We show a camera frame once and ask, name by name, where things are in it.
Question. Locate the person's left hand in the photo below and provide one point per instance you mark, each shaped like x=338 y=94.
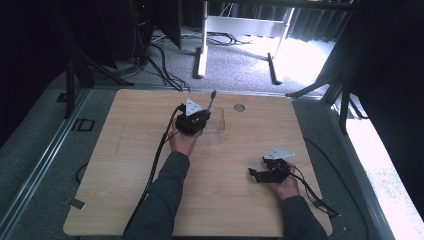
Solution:
x=183 y=143

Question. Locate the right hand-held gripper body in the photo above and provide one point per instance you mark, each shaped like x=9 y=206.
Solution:
x=276 y=166

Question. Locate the aluminium floor rail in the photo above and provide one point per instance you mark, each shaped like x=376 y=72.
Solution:
x=40 y=160
x=363 y=186

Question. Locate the white desk frame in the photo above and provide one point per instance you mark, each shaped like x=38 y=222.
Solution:
x=245 y=26

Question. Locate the black metal stand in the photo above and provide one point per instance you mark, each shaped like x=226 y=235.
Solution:
x=76 y=76
x=333 y=93

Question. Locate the dark equipment cabinet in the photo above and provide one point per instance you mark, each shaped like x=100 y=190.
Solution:
x=140 y=26

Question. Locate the person's right hand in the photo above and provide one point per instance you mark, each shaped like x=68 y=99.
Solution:
x=286 y=186

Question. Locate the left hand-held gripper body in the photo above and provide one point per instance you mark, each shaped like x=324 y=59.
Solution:
x=190 y=121

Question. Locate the grey tape piece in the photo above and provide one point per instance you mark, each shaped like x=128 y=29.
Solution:
x=76 y=203

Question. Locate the grey round table grommet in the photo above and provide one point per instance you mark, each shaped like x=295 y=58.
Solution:
x=239 y=107

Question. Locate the clear plastic container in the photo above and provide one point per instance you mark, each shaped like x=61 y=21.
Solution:
x=215 y=130

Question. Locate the black floor bracket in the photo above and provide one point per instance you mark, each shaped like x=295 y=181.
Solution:
x=85 y=125

